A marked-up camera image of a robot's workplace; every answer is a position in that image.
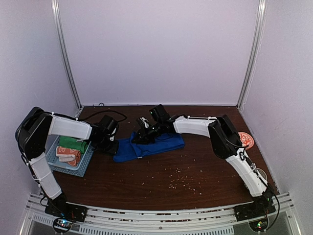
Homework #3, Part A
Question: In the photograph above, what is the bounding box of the green rolled towel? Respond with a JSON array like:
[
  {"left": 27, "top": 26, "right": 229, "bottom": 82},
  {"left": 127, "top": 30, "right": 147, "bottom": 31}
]
[{"left": 59, "top": 136, "right": 88, "bottom": 154}]

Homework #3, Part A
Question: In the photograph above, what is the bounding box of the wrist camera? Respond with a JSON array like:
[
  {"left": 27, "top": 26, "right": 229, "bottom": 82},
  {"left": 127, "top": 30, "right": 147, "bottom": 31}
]
[
  {"left": 136, "top": 117, "right": 150, "bottom": 128},
  {"left": 108, "top": 127, "right": 118, "bottom": 141}
]

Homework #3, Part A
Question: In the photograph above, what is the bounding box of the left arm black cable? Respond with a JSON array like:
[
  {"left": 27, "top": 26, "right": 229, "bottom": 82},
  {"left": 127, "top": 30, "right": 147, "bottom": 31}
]
[{"left": 78, "top": 110, "right": 128, "bottom": 123}]

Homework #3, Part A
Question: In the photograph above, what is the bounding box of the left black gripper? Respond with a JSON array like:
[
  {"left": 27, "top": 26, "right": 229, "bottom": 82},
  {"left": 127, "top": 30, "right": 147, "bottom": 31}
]
[{"left": 95, "top": 136, "right": 119, "bottom": 155}]

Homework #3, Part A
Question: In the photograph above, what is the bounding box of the right aluminium frame post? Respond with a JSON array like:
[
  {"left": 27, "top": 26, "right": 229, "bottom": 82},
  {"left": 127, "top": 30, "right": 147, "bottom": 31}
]
[{"left": 237, "top": 0, "right": 267, "bottom": 110}]

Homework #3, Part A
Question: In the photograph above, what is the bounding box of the orange bunny pattern towel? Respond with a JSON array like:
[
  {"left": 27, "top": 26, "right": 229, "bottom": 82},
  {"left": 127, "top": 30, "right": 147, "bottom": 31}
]
[{"left": 55, "top": 146, "right": 81, "bottom": 167}]

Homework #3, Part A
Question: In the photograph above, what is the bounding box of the blue towel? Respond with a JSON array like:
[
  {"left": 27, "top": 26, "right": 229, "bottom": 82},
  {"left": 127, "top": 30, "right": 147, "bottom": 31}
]
[{"left": 113, "top": 132, "right": 185, "bottom": 163}]

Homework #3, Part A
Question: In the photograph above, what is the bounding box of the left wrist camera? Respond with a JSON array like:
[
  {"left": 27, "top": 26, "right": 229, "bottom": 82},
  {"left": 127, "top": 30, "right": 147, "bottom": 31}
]
[{"left": 108, "top": 127, "right": 118, "bottom": 141}]

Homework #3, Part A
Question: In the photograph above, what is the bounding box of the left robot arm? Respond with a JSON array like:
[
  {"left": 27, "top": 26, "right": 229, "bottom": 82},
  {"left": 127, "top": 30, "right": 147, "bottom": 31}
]
[{"left": 15, "top": 107, "right": 119, "bottom": 217}]

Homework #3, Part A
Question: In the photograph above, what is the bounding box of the aluminium frame post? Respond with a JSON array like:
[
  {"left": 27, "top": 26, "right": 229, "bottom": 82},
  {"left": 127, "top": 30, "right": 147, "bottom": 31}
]
[
  {"left": 237, "top": 0, "right": 267, "bottom": 110},
  {"left": 51, "top": 0, "right": 82, "bottom": 109}
]

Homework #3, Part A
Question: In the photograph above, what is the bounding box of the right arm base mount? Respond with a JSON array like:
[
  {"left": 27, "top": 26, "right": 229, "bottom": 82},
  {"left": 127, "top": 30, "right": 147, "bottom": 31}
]
[{"left": 233, "top": 202, "right": 276, "bottom": 233}]

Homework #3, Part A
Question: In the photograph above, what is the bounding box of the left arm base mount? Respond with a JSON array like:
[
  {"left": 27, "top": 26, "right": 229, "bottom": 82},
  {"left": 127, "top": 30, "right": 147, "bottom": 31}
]
[{"left": 45, "top": 203, "right": 88, "bottom": 234}]

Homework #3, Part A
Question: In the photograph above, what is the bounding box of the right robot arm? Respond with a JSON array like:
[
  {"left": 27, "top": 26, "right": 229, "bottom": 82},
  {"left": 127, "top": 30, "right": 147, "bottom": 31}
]
[{"left": 132, "top": 104, "right": 275, "bottom": 216}]

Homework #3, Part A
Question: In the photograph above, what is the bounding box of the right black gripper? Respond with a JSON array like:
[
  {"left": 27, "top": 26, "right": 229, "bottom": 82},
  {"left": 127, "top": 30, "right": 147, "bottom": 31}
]
[{"left": 132, "top": 121, "right": 164, "bottom": 144}]

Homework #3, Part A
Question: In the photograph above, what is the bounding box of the orange white patterned bowl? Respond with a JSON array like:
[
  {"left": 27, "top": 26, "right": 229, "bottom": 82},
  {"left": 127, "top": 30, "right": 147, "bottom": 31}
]
[{"left": 238, "top": 132, "right": 255, "bottom": 150}]

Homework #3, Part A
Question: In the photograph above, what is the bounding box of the front aluminium rail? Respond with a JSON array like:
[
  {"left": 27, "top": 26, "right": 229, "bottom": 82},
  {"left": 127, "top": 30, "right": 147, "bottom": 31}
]
[{"left": 18, "top": 193, "right": 302, "bottom": 235}]

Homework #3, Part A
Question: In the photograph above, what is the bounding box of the light blue plastic basket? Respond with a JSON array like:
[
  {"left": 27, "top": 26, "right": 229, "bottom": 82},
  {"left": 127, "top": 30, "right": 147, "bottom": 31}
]
[{"left": 46, "top": 136, "right": 94, "bottom": 177}]

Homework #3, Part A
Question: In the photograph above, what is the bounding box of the left aluminium frame post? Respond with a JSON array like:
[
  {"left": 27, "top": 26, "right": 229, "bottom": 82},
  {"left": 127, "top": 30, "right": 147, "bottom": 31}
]
[{"left": 51, "top": 0, "right": 82, "bottom": 109}]

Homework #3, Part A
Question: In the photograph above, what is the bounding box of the grey striped mug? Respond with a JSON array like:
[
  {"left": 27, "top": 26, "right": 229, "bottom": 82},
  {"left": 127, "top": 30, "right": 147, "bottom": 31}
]
[{"left": 257, "top": 168, "right": 268, "bottom": 180}]

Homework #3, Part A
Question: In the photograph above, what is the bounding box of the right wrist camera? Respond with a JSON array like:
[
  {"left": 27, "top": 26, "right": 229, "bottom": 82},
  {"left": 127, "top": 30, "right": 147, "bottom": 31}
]
[{"left": 136, "top": 117, "right": 150, "bottom": 128}]

